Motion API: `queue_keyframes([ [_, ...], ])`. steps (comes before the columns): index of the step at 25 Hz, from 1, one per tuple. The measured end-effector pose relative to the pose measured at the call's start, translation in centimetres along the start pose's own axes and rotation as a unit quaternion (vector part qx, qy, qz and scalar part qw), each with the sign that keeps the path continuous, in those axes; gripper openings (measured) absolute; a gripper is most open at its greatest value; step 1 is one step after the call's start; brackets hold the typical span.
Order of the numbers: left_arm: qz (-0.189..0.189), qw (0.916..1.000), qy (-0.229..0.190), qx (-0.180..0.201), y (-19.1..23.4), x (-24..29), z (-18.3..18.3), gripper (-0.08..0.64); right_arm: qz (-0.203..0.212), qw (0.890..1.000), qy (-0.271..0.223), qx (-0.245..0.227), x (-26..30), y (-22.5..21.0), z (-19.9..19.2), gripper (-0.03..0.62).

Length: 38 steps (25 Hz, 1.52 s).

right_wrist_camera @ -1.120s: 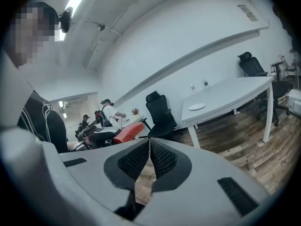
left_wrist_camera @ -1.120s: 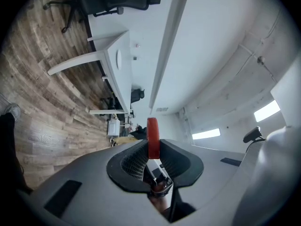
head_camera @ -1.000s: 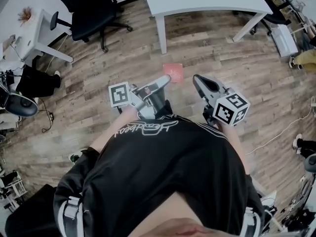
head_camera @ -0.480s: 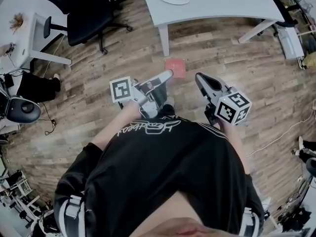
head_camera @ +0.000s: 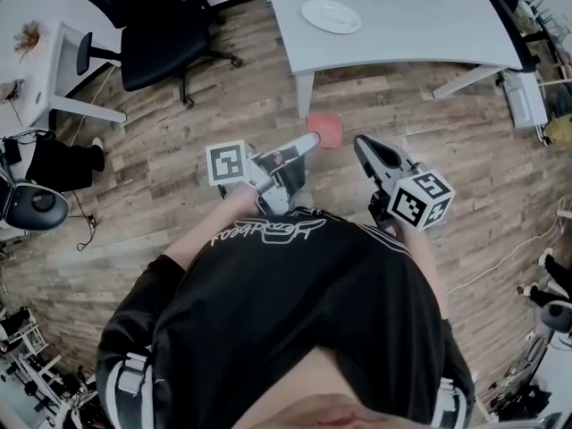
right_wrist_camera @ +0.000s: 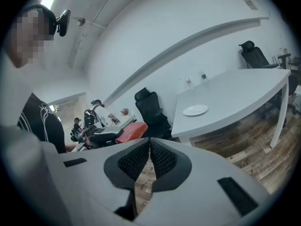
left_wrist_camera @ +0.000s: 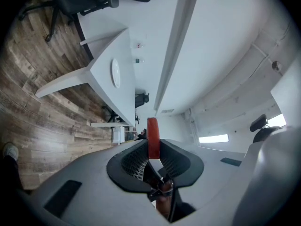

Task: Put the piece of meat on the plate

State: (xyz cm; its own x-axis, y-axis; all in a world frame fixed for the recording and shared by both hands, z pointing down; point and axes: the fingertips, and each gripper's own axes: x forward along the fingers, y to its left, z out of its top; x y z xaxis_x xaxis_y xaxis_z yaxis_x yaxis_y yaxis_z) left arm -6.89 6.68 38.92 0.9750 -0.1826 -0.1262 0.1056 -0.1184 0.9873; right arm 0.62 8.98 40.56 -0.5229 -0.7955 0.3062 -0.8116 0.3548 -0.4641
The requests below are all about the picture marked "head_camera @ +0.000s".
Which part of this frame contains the yellow object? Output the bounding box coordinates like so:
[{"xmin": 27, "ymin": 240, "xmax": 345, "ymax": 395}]
[{"xmin": 542, "ymin": 114, "xmax": 572, "ymax": 147}]

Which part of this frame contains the person's face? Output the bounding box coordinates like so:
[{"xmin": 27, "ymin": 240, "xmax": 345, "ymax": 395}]
[{"xmin": 285, "ymin": 345, "xmax": 448, "ymax": 429}]

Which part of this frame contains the white oval plate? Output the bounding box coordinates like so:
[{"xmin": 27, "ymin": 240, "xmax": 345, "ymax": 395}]
[{"xmin": 300, "ymin": 0, "xmax": 362, "ymax": 35}]

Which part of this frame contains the black floor cable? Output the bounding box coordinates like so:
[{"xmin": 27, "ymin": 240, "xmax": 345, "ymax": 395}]
[{"xmin": 66, "ymin": 189, "xmax": 100, "ymax": 253}]

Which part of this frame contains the thin beige cable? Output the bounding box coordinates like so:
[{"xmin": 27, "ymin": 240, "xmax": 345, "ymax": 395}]
[{"xmin": 70, "ymin": 63, "xmax": 118, "ymax": 147}]

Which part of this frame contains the light grey curved table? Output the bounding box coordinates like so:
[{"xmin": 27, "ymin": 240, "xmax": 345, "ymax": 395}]
[{"xmin": 260, "ymin": 0, "xmax": 525, "ymax": 120}]

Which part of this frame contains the person's left forearm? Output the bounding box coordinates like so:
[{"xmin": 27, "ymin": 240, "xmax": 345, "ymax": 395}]
[{"xmin": 161, "ymin": 197, "xmax": 251, "ymax": 273}]

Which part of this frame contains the white computer case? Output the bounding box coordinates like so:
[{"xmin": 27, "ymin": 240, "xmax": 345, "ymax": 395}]
[{"xmin": 500, "ymin": 69, "xmax": 550, "ymax": 130}]

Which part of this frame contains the black and white headset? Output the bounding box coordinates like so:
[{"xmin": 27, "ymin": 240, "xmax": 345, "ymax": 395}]
[{"xmin": 0, "ymin": 178, "xmax": 71, "ymax": 232}]

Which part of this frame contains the dried brown plant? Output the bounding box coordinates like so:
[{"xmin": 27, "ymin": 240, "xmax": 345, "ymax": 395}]
[{"xmin": 12, "ymin": 20, "xmax": 44, "ymax": 64}]

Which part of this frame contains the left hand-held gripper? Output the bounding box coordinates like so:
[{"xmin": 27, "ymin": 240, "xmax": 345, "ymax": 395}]
[{"xmin": 206, "ymin": 132, "xmax": 322, "ymax": 216}]

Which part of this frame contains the white floor cable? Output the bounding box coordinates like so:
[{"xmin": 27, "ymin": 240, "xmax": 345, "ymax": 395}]
[{"xmin": 442, "ymin": 197, "xmax": 572, "ymax": 297}]

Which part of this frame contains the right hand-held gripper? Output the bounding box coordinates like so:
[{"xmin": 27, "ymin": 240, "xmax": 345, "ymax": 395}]
[{"xmin": 354, "ymin": 134, "xmax": 457, "ymax": 237}]

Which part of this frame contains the person's black printed shirt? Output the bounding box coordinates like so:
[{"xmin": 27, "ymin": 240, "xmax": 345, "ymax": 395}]
[{"xmin": 95, "ymin": 207, "xmax": 477, "ymax": 429}]

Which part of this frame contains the person's left hand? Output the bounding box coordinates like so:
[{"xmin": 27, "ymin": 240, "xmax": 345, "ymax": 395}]
[{"xmin": 225, "ymin": 181, "xmax": 264, "ymax": 218}]

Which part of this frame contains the person's black trouser leg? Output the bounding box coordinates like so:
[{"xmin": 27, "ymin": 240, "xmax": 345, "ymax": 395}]
[{"xmin": 273, "ymin": 156, "xmax": 310, "ymax": 196}]

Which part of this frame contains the red square piece of meat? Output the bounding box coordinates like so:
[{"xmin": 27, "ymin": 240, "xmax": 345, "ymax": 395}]
[{"xmin": 306, "ymin": 113, "xmax": 344, "ymax": 150}]

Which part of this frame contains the white desk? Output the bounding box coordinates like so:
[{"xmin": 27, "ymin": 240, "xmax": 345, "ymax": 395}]
[{"xmin": 0, "ymin": 0, "xmax": 129, "ymax": 129}]

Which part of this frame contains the black office chair with armrests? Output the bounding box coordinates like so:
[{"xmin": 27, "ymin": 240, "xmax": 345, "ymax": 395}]
[{"xmin": 64, "ymin": 0, "xmax": 245, "ymax": 109}]

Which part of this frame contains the person's right forearm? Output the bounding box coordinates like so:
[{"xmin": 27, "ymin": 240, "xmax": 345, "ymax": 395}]
[{"xmin": 399, "ymin": 225, "xmax": 450, "ymax": 326}]

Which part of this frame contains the person's grey shoe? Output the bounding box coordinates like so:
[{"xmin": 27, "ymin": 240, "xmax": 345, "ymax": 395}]
[{"xmin": 288, "ymin": 191, "xmax": 315, "ymax": 215}]

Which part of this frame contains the dry twig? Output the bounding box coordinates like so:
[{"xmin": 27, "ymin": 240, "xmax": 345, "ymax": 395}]
[{"xmin": 0, "ymin": 78, "xmax": 26, "ymax": 127}]

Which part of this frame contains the grey round device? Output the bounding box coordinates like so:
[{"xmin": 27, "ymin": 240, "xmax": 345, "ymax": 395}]
[{"xmin": 538, "ymin": 299, "xmax": 572, "ymax": 335}]

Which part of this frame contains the black power adapter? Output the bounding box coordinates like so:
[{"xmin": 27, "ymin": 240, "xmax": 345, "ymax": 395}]
[{"xmin": 0, "ymin": 136, "xmax": 23, "ymax": 167}]

